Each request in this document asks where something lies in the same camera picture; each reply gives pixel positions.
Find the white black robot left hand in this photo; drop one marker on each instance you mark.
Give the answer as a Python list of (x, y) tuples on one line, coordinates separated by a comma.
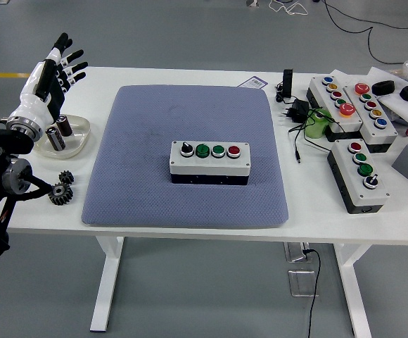
[(31, 102)]

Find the grey four-button control box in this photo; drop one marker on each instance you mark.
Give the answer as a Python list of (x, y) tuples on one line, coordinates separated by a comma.
[(209, 165), (360, 190)]

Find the grey five-button control box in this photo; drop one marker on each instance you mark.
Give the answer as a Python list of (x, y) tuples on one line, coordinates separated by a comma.
[(383, 134), (321, 89)]

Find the white shallow dish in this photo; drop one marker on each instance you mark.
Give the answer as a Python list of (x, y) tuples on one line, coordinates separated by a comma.
[(79, 135)]

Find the small dark metal gear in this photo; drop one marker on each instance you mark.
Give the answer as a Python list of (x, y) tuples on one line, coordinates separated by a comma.
[(66, 177)]

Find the large dark metal gear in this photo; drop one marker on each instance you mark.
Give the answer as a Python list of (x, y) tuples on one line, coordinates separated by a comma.
[(60, 194)]

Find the white table leg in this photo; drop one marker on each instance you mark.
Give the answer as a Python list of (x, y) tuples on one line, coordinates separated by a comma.
[(107, 281), (353, 288)]

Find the blue-grey textured mat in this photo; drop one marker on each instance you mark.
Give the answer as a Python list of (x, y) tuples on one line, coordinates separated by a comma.
[(207, 204)]

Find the white purple label card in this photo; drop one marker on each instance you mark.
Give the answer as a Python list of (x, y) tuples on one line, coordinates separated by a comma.
[(253, 82)]

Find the black upright small device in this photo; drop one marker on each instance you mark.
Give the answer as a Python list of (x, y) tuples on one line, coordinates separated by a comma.
[(287, 82)]

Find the black power adapter plug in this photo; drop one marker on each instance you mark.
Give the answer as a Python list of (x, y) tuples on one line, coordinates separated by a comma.
[(299, 107)]

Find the green foam object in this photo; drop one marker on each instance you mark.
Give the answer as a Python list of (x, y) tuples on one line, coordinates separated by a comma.
[(313, 130)]

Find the clear plastic floor bracket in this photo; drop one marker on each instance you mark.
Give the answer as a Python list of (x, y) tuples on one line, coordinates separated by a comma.
[(300, 283), (295, 253)]

